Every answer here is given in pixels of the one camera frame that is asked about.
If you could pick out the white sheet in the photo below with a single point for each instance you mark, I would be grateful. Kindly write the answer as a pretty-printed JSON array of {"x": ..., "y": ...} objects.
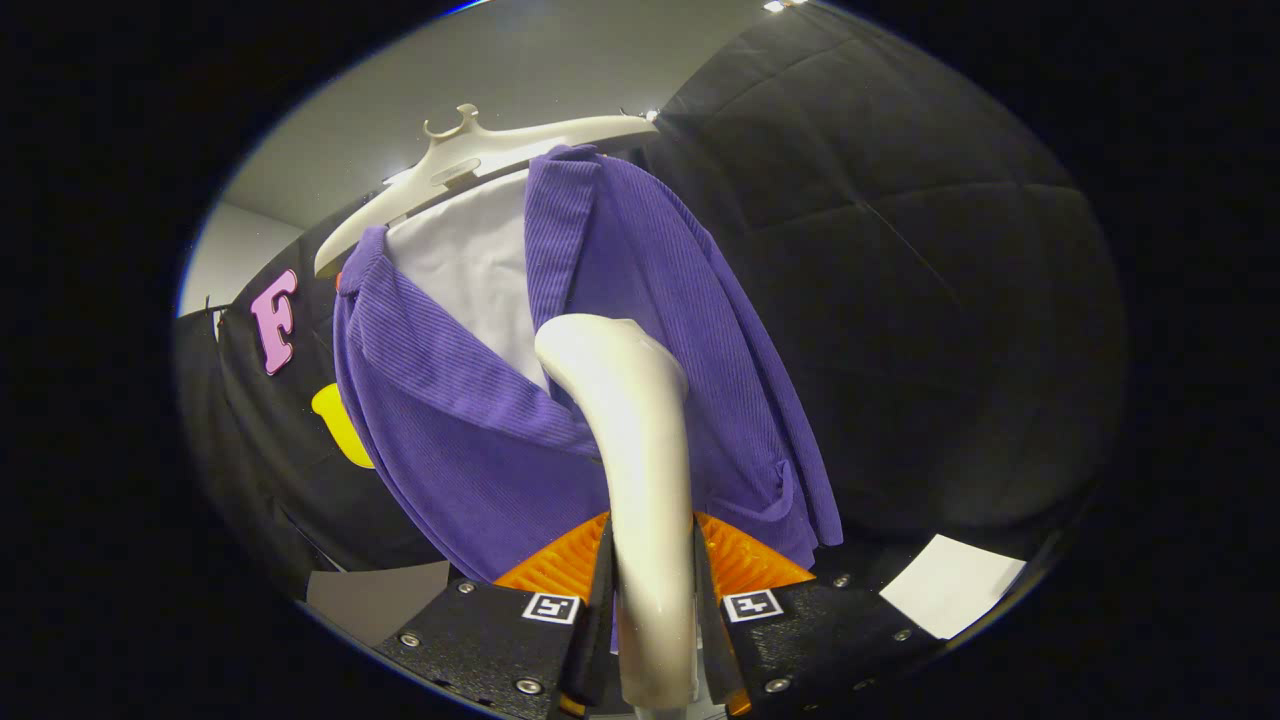
[{"x": 950, "y": 585}]

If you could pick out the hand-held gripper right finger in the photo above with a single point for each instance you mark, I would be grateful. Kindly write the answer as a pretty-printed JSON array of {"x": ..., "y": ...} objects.
[{"x": 810, "y": 630}]

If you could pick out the white plastic hanger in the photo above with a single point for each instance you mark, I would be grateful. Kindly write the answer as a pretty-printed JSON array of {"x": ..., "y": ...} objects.
[{"x": 470, "y": 160}]

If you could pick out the grey cabinet with dark top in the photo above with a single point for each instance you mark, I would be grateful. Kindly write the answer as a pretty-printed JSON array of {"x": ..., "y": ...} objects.
[{"x": 375, "y": 600}]

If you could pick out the ceiling light panel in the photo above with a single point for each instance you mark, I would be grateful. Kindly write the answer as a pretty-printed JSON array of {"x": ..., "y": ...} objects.
[{"x": 785, "y": 5}]

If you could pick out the white garment steamer head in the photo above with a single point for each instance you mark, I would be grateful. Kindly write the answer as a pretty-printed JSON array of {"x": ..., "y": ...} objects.
[{"x": 640, "y": 450}]

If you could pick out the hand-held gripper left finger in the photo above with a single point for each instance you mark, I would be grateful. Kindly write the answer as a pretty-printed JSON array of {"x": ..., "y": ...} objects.
[{"x": 500, "y": 640}]

